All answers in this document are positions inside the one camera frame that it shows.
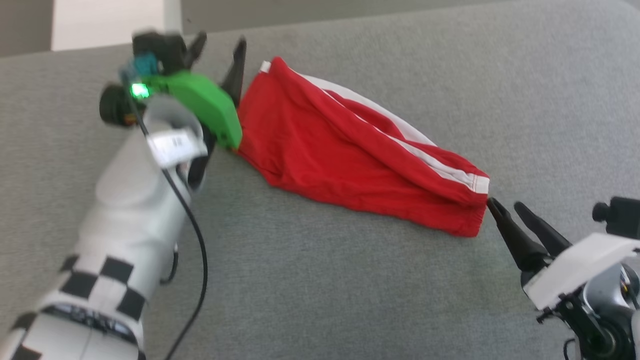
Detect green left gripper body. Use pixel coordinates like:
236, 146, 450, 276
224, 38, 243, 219
131, 70, 244, 151

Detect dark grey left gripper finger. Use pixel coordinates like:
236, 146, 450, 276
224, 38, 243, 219
182, 31, 208, 71
220, 37, 247, 108

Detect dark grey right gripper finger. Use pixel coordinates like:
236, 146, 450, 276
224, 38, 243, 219
486, 197, 550, 273
514, 201, 572, 257

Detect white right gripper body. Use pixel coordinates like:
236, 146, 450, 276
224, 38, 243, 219
521, 232, 640, 312

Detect red shorts with white stripes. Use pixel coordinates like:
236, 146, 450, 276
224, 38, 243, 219
234, 56, 491, 238

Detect white flat board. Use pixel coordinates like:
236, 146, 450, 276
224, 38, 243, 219
51, 0, 182, 52

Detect grey fabric covered surface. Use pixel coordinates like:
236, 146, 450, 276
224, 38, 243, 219
0, 0, 640, 360

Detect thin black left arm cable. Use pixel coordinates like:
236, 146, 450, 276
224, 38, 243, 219
127, 92, 210, 360

